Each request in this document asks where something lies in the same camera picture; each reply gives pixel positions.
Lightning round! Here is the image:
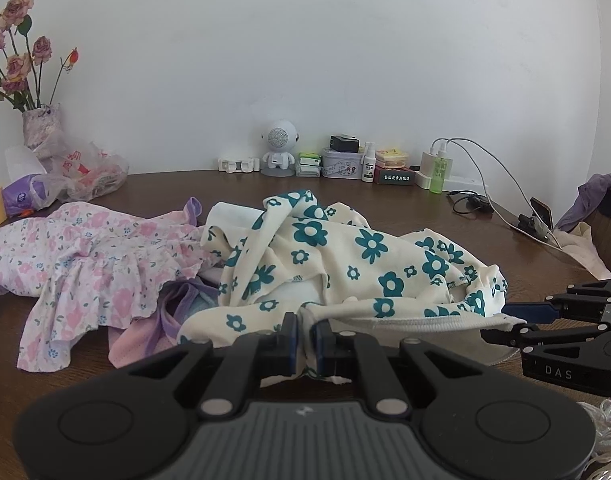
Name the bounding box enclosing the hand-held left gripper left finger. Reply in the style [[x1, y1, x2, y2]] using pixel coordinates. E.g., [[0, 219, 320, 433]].
[[128, 312, 303, 421]]

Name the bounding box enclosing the white robot speaker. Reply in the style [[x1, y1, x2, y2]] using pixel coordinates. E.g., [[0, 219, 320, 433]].
[[259, 119, 300, 177]]

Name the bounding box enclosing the smartphone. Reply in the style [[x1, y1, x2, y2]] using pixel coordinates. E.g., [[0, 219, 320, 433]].
[[529, 197, 555, 233]]

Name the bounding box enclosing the dark box with label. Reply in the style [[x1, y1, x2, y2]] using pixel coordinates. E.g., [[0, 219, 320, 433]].
[[375, 165, 416, 187]]

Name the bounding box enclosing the clear plastic bag red print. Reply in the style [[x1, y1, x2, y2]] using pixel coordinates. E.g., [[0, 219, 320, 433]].
[[32, 132, 130, 201]]

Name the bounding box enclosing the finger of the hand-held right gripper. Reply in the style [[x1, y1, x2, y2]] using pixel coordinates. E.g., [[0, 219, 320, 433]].
[[503, 276, 611, 323], [481, 323, 611, 356]]

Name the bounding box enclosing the pink floral dress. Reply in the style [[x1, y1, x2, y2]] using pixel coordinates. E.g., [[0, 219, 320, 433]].
[[0, 201, 221, 373]]

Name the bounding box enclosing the cream garment with teal flowers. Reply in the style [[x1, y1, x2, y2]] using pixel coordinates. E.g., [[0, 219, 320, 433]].
[[178, 189, 529, 386]]

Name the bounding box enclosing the purple packet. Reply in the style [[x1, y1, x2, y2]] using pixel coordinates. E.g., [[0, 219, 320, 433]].
[[2, 172, 61, 211]]

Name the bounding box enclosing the purple cloth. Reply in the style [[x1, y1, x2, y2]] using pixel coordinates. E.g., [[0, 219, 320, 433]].
[[555, 172, 611, 233]]

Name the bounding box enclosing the white spray bottle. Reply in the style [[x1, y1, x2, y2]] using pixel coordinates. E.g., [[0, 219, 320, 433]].
[[362, 141, 377, 183]]

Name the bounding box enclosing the green spray bottle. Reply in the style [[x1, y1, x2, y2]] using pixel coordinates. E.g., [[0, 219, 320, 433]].
[[429, 141, 452, 195]]

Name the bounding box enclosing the wrapped flower vase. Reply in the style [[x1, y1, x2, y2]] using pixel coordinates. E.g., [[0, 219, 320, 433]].
[[22, 104, 66, 153]]

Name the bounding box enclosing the printed tin box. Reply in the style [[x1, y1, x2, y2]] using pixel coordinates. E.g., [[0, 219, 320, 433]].
[[320, 147, 363, 179]]

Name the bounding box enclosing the white power strip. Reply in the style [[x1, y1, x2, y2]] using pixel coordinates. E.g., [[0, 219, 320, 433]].
[[415, 170, 489, 196]]

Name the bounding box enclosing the purple garment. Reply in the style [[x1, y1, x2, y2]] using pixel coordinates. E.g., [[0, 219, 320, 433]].
[[108, 197, 226, 368]]

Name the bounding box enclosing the white charging cable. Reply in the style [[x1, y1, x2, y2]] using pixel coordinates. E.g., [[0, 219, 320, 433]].
[[438, 137, 536, 221], [478, 147, 561, 250]]

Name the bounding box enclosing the black cable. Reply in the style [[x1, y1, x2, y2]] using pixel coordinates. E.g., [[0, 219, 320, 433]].
[[446, 190, 493, 216]]

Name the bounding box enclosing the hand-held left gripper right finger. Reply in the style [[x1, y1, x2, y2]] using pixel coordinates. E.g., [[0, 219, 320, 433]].
[[310, 320, 486, 418]]

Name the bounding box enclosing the white clip holder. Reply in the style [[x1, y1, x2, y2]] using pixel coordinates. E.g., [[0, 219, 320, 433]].
[[218, 156, 261, 174]]

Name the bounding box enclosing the beige cloth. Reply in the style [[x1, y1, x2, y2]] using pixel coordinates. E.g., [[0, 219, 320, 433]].
[[553, 222, 611, 281]]

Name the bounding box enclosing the white fringed cloth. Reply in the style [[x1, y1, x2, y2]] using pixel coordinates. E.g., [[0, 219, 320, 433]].
[[575, 400, 611, 480]]

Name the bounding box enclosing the dried rose bouquet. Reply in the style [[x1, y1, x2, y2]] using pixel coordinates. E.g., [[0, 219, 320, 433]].
[[0, 0, 81, 113]]

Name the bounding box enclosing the black phone stand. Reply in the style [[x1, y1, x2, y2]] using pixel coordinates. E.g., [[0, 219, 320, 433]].
[[510, 212, 561, 248]]

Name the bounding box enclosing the white tissue paper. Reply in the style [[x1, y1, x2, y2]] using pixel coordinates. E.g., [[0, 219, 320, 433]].
[[4, 145, 48, 178]]

